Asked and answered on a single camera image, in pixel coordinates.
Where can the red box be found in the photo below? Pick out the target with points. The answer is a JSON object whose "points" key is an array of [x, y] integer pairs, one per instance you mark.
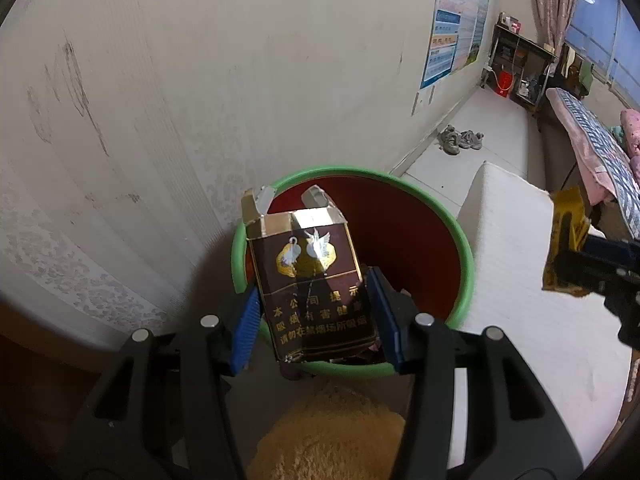
{"points": [[513, 24]]}

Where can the brown cigarette pack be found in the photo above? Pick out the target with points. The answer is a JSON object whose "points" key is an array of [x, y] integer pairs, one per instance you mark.
{"points": [[310, 300]]}

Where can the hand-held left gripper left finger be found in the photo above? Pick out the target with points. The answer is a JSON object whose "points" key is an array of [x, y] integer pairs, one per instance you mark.
{"points": [[245, 330]]}

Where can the green blue wall poster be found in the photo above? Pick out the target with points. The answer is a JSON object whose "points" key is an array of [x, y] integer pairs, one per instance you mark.
{"points": [[479, 20]]}

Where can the red bucket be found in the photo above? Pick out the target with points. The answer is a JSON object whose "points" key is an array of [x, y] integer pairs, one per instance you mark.
{"points": [[504, 85]]}

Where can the tan plush cloth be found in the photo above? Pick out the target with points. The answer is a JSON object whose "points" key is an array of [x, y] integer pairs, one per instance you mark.
{"points": [[325, 435]]}

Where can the gold foil wrapper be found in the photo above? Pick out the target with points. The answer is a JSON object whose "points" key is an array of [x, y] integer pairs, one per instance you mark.
{"points": [[565, 230]]}

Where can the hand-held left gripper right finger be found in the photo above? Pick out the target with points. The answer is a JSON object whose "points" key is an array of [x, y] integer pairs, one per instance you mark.
{"points": [[385, 320]]}

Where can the window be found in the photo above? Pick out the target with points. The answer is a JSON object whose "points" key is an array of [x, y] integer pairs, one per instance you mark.
{"points": [[605, 25]]}

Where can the dark wooden chair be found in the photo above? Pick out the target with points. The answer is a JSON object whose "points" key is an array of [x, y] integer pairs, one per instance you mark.
{"points": [[570, 67]]}

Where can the green cloth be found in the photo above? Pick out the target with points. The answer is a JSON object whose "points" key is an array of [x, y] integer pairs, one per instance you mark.
{"points": [[585, 77]]}

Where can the bed with plaid quilt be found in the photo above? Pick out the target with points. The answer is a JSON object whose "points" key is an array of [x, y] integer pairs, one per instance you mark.
{"points": [[600, 160]]}

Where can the grey sneaker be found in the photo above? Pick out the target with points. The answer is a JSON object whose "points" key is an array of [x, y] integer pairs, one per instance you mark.
{"points": [[450, 141], [471, 140]]}

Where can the red bin with green rim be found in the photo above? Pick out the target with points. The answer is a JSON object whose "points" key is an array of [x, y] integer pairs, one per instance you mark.
{"points": [[400, 230]]}

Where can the pink patterned curtain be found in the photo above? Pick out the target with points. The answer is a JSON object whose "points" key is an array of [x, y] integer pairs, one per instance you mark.
{"points": [[552, 0]]}

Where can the large blue wall poster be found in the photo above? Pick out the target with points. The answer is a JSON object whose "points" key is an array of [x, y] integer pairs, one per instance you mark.
{"points": [[445, 20]]}

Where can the pink pillow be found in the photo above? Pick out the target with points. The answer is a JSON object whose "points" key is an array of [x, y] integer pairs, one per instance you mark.
{"points": [[632, 132]]}

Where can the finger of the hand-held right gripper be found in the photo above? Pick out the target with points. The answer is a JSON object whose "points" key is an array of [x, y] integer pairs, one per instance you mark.
{"points": [[612, 249], [595, 272]]}

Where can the dark desk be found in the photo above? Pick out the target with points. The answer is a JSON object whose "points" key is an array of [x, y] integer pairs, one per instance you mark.
{"points": [[525, 50]]}

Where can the pale grid wall poster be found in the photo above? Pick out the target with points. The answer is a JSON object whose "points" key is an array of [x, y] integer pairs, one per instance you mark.
{"points": [[467, 15]]}

